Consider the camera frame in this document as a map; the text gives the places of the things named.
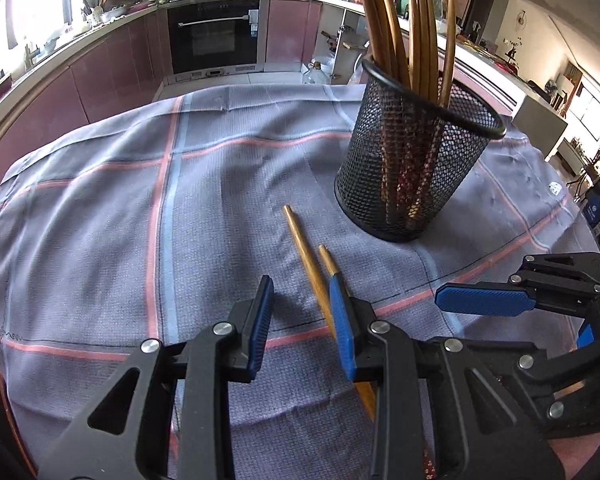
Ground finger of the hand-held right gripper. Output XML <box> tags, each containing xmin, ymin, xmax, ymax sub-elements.
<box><xmin>434</xmin><ymin>252</ymin><xmax>600</xmax><ymax>318</ymax></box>
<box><xmin>481</xmin><ymin>320</ymin><xmax>600</xmax><ymax>434</ymax></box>

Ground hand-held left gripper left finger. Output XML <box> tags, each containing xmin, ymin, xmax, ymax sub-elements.
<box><xmin>36</xmin><ymin>274</ymin><xmax>276</xmax><ymax>480</ymax></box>

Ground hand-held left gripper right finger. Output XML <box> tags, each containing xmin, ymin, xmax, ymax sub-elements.
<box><xmin>329</xmin><ymin>275</ymin><xmax>566</xmax><ymax>480</ymax></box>

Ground single bamboo chopstick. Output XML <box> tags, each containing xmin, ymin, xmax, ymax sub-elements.
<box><xmin>282</xmin><ymin>204</ymin><xmax>379</xmax><ymax>422</ymax></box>
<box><xmin>318</xmin><ymin>245</ymin><xmax>438</xmax><ymax>480</ymax></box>

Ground black mesh cup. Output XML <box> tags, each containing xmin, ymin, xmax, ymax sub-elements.
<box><xmin>334</xmin><ymin>58</ymin><xmax>508</xmax><ymax>243</ymax></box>

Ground bunch of wooden chopsticks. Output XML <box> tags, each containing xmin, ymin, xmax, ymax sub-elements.
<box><xmin>352</xmin><ymin>0</ymin><xmax>457</xmax><ymax>226</ymax></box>

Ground person's right forearm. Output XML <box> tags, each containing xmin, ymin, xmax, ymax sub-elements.
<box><xmin>545</xmin><ymin>430</ymin><xmax>600</xmax><ymax>480</ymax></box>

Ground blue bin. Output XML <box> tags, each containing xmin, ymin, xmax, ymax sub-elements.
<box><xmin>580</xmin><ymin>195</ymin><xmax>600</xmax><ymax>234</ymax></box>

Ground white side cabinet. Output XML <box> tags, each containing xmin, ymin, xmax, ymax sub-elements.
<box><xmin>509</xmin><ymin>94</ymin><xmax>569</xmax><ymax>162</ymax></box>

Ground grey checked cloth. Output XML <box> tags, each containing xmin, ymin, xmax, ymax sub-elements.
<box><xmin>0</xmin><ymin>84</ymin><xmax>589</xmax><ymax>480</ymax></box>

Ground cooking oil bottle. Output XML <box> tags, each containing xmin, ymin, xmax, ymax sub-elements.
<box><xmin>302</xmin><ymin>61</ymin><xmax>331</xmax><ymax>85</ymax></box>

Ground dark red-rimmed object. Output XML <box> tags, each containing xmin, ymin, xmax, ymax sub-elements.
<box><xmin>0</xmin><ymin>367</ymin><xmax>37</xmax><ymax>480</ymax></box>

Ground black built-in oven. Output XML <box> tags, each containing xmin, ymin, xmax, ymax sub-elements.
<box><xmin>167</xmin><ymin>0</ymin><xmax>264</xmax><ymax>76</ymax></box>

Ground pink lower cabinets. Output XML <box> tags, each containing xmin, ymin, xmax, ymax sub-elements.
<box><xmin>0</xmin><ymin>7</ymin><xmax>174</xmax><ymax>222</ymax></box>

